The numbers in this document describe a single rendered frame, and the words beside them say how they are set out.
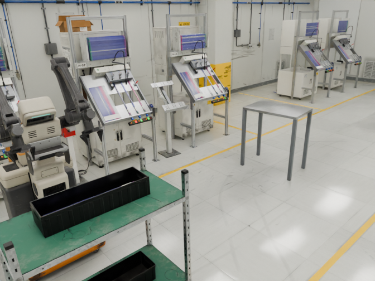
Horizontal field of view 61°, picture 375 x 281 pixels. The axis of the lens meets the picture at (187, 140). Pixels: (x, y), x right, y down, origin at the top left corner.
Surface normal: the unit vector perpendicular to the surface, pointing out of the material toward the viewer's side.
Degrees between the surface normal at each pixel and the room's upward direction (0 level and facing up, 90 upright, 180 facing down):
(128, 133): 90
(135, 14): 90
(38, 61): 90
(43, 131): 98
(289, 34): 90
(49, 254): 0
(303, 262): 0
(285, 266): 0
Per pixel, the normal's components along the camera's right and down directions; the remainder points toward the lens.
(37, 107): 0.43, -0.51
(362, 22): -0.76, 0.26
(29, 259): -0.03, -0.93
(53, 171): 0.66, 0.39
